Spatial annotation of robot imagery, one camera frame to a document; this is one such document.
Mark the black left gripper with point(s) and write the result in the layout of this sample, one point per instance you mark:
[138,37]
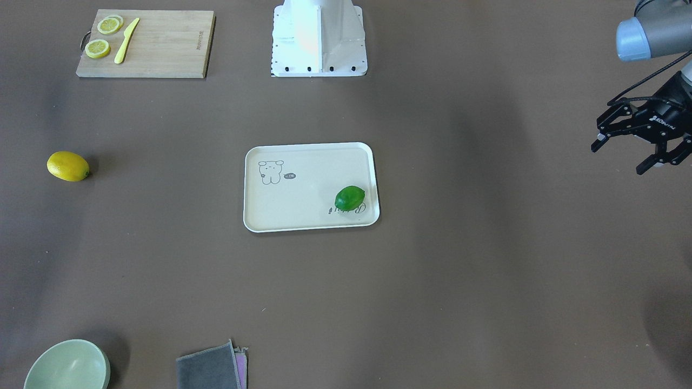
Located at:
[672,117]

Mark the green lime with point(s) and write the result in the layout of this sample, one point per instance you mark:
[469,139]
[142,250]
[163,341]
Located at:
[349,198]

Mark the yellow lemon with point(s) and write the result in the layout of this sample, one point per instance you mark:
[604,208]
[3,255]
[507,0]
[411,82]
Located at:
[68,166]

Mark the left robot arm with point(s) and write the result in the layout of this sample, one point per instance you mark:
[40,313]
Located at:
[656,29]

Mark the beige rabbit tray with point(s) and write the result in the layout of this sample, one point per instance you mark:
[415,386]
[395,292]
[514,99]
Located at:
[293,187]

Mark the grey folded cloth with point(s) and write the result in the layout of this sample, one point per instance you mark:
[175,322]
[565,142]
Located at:
[224,366]

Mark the wooden cutting board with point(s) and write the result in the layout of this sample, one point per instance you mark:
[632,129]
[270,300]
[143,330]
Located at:
[165,43]

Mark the yellow plastic knife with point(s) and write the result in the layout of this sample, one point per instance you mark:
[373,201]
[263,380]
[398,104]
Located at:
[127,35]

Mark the lemon slice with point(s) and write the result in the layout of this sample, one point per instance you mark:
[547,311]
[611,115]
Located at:
[110,24]
[97,48]

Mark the pale green bowl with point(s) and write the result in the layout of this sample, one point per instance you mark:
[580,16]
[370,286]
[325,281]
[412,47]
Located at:
[74,363]

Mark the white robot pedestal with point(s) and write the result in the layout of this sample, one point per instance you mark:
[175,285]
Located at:
[318,39]

